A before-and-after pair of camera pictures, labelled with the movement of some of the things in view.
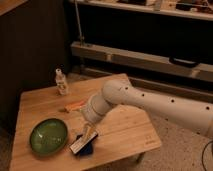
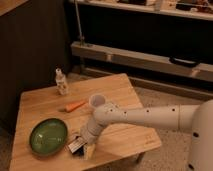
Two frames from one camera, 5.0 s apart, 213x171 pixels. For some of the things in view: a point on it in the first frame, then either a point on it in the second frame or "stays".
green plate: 49,137 stays
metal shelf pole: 79,25 stays
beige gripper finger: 89,131 → 90,152
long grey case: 203,70 stays
